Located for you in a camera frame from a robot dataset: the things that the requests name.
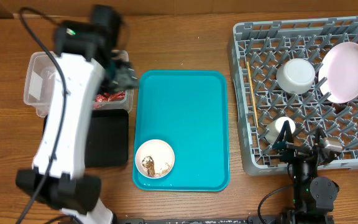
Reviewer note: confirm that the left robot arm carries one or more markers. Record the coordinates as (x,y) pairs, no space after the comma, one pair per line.
(85,63)

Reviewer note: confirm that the grey bowl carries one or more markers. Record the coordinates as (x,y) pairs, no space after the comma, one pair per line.
(296,76)

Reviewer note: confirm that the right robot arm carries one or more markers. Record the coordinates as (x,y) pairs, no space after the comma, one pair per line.
(313,196)

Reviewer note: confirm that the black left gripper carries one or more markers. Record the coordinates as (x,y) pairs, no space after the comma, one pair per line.
(129,78)

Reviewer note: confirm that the black tray bin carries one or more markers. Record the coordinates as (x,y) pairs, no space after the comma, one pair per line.
(107,142)

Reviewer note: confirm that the grey dishwasher rack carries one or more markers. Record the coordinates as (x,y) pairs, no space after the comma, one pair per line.
(268,45)

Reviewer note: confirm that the white paper cup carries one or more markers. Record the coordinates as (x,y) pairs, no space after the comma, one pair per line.
(275,127)

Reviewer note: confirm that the red snack wrapper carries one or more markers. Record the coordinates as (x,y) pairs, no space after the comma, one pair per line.
(102,99)

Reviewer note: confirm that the white round plate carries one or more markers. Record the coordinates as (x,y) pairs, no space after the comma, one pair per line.
(340,73)

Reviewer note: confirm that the pink bowl with rice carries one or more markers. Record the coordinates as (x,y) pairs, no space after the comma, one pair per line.
(154,159)

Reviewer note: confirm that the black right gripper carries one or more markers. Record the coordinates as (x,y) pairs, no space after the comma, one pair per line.
(294,151)

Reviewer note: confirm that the clear plastic bin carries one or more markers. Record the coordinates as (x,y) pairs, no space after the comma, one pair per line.
(39,85)

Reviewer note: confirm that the teal plastic tray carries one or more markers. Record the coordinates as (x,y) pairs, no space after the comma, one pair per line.
(188,110)

